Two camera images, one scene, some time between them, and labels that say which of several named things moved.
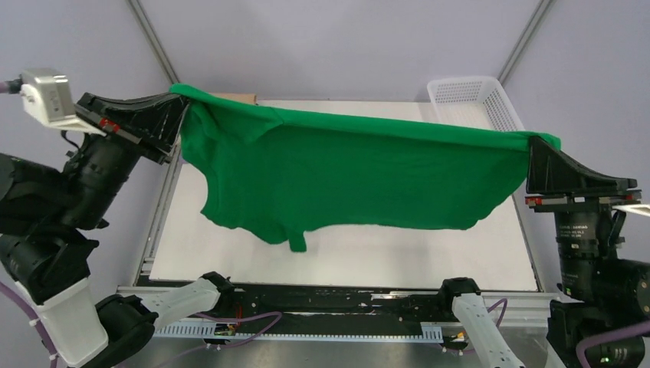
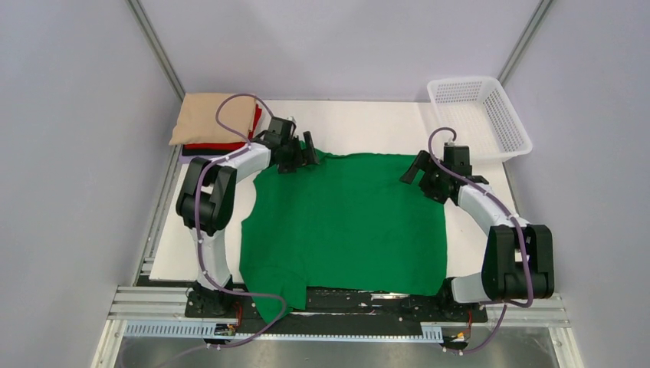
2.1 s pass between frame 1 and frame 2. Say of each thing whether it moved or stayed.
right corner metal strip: stayed
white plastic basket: stayed
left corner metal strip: stayed
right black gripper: moved
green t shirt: moved
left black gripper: moved
